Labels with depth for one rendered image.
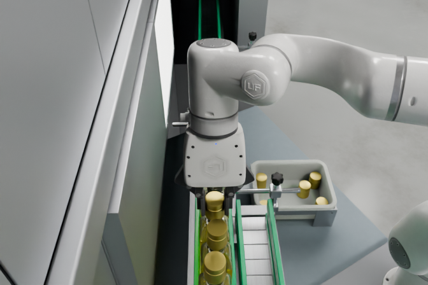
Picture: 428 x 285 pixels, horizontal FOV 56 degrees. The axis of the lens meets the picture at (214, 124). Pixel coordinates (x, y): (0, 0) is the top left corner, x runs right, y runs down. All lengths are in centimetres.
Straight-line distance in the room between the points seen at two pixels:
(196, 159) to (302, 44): 24
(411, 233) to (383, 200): 155
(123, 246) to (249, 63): 30
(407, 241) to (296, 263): 41
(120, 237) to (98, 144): 14
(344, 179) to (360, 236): 115
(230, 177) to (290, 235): 55
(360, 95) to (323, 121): 212
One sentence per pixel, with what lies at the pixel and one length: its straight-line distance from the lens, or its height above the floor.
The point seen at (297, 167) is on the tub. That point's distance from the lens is 123.
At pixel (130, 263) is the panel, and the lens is 62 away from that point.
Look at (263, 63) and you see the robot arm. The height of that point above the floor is 144.
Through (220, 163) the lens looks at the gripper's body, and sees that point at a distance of 64.
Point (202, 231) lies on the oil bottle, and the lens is 77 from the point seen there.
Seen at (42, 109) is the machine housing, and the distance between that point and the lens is 37.
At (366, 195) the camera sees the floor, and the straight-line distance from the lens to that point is 231.
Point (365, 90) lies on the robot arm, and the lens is 53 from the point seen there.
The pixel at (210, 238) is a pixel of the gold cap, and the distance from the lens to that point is 68.
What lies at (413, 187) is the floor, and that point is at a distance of 245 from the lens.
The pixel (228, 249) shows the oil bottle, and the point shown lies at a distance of 74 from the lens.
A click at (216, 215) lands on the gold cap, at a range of 72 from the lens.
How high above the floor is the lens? 173
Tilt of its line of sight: 43 degrees down
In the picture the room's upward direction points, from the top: straight up
